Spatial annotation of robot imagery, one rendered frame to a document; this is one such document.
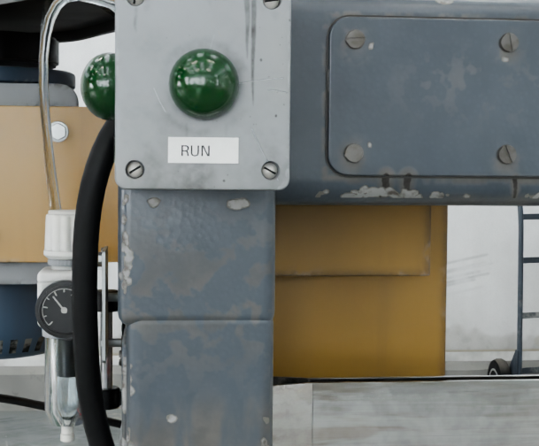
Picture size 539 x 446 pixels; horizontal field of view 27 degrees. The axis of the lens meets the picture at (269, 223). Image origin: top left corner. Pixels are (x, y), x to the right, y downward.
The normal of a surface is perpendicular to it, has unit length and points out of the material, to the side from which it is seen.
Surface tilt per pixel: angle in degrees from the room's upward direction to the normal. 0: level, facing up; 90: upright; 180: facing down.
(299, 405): 90
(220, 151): 90
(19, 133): 90
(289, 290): 90
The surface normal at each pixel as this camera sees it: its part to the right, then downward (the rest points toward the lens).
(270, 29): 0.11, 0.05
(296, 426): 0.36, 0.05
